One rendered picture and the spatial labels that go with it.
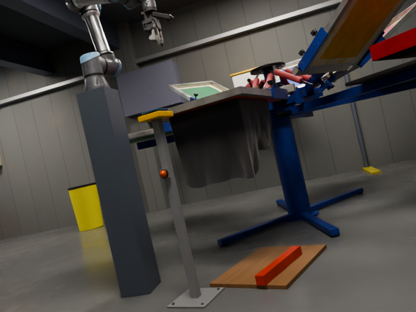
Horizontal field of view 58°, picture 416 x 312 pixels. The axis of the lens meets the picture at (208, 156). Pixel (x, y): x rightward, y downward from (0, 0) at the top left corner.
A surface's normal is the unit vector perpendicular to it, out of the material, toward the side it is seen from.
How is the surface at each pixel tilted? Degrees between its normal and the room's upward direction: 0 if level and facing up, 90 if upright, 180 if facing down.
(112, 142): 90
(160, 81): 90
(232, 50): 90
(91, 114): 90
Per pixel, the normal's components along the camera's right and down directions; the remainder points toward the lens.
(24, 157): -0.23, 0.05
